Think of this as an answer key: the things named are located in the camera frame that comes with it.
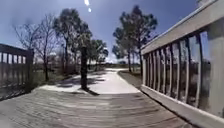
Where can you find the grass strip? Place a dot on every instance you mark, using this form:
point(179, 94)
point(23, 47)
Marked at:
point(131, 79)
point(50, 78)

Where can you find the pale wooden railing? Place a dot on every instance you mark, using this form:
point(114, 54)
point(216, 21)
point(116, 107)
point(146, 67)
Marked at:
point(186, 27)

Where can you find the grey wooden boardwalk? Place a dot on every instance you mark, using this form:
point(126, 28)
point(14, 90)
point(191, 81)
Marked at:
point(83, 110)

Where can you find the group of trees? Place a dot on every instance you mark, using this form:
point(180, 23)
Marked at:
point(68, 26)
point(138, 25)

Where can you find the dark wooden railing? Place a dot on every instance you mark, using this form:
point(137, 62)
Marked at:
point(13, 50)

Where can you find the pale concrete path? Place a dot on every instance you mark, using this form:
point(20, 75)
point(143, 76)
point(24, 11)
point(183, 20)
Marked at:
point(106, 83)

